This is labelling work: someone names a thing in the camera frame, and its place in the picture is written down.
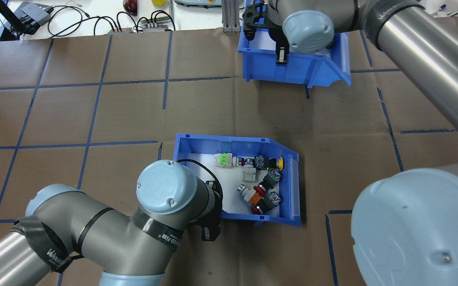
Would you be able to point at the black stand leg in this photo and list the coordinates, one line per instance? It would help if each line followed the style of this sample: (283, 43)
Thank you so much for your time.
(4, 18)

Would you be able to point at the small silver push button switch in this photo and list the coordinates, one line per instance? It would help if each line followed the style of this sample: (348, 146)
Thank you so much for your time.
(241, 161)

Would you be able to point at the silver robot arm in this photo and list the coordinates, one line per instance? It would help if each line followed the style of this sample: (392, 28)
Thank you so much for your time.
(105, 234)
(431, 59)

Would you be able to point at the yellow block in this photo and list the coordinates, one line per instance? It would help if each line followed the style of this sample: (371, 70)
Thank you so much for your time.
(158, 2)

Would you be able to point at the red mushroom push button switch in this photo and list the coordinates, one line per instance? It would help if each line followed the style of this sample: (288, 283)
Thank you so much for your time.
(270, 180)
(266, 203)

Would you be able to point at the white contact block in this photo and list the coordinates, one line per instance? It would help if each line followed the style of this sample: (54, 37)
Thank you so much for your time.
(249, 174)

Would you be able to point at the white push button green cap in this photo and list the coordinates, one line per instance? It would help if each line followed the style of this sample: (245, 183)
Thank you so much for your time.
(224, 160)

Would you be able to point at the pile of push-button switches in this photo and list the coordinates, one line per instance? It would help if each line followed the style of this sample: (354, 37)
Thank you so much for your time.
(249, 193)

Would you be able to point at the dark red round object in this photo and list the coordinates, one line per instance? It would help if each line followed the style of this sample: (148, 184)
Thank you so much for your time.
(130, 5)

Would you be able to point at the blue pen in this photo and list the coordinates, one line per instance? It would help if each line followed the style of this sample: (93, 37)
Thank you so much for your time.
(439, 10)

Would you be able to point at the blue bin with capacitors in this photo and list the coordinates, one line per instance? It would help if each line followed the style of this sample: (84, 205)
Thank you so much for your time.
(304, 69)

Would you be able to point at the grey teal device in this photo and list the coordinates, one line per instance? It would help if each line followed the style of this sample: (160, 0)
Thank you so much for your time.
(197, 3)

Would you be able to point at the black push button yellow cap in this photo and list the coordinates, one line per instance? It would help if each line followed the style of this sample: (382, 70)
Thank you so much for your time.
(270, 163)

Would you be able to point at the aluminium camera post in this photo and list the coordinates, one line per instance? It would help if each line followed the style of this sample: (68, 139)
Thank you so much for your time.
(231, 16)

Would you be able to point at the blue bin with push buttons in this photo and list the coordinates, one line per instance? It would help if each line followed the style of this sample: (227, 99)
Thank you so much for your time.
(229, 140)

